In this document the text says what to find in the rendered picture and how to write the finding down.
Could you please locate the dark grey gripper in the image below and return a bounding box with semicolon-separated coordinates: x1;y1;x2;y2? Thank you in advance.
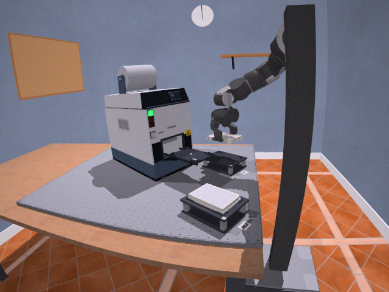
210;95;239;142

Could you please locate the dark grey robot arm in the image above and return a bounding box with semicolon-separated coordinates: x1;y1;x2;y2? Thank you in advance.
213;15;286;107

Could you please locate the grey roll on bracket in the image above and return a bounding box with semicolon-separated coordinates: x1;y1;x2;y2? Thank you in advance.
117;65;157;91

